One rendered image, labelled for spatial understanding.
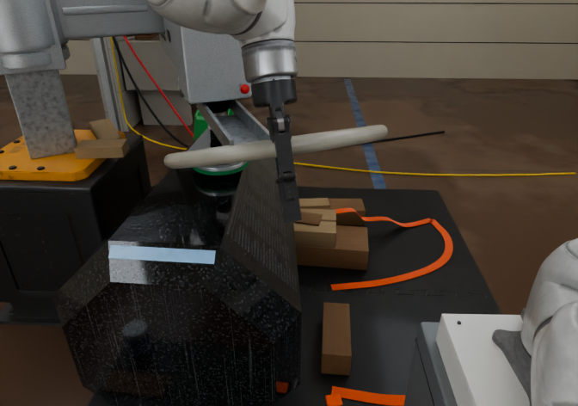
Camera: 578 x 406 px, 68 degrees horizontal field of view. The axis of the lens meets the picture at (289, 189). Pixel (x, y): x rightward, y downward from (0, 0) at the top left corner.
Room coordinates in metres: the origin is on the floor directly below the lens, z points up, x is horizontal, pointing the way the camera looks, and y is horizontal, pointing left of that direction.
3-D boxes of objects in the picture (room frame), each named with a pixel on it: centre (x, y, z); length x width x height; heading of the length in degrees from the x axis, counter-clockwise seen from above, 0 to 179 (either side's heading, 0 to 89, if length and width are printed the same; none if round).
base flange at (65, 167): (1.82, 1.07, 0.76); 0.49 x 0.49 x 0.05; 87
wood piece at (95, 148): (1.76, 0.82, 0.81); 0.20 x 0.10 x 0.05; 95
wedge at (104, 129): (1.99, 0.90, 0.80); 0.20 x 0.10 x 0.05; 34
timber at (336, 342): (1.36, -0.21, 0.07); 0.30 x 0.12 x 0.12; 175
